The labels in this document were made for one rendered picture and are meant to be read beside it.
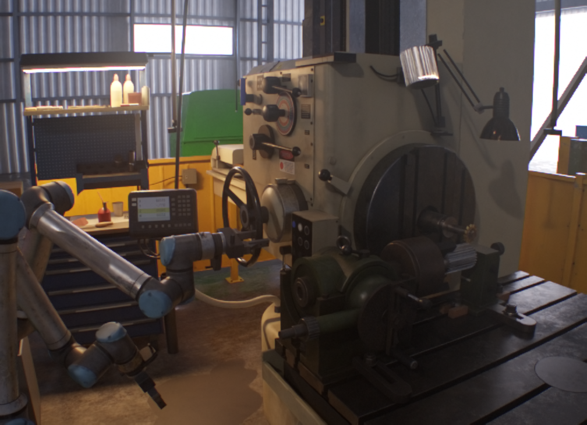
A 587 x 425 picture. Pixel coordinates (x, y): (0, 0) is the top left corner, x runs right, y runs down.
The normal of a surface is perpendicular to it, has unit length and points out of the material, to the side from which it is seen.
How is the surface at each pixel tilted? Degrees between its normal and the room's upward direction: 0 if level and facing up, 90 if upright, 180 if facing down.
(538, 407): 0
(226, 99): 84
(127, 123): 90
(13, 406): 48
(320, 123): 90
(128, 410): 0
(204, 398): 0
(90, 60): 58
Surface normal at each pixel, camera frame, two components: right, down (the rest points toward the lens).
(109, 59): 0.35, -0.36
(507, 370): 0.00, -0.98
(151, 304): -0.17, 0.25
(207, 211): 0.46, 0.18
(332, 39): -0.89, 0.10
